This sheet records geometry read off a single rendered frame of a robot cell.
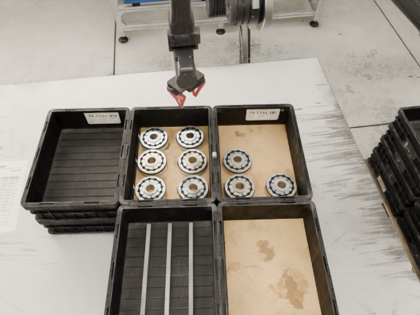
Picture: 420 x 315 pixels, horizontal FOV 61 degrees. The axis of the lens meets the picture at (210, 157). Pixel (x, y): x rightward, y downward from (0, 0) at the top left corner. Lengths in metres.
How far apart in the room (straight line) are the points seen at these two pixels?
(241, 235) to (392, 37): 2.69
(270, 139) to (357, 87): 1.65
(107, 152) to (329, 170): 0.86
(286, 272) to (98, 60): 2.38
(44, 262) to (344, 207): 1.09
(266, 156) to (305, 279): 0.45
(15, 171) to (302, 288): 1.16
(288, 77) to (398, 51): 1.73
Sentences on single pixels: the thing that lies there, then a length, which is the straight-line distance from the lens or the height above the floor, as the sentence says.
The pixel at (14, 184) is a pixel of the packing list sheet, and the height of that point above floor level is 0.70.
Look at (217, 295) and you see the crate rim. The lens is 0.99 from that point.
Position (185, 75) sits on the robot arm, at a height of 1.25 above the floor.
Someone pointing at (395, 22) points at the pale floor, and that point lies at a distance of 3.72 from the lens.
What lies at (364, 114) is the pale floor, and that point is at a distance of 2.76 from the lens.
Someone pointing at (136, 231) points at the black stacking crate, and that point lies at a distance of 1.18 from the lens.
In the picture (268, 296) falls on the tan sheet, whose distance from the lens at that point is 1.11.
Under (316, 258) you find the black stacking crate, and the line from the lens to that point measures 1.11.
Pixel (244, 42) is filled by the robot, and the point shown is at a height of 0.71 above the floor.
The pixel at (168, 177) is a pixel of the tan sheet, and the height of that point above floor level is 0.83.
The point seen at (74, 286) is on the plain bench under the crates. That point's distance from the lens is 1.31.
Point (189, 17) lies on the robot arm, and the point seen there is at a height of 1.39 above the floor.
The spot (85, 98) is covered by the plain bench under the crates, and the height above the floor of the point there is 0.70.
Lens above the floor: 1.90
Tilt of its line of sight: 56 degrees down
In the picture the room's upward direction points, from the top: straight up
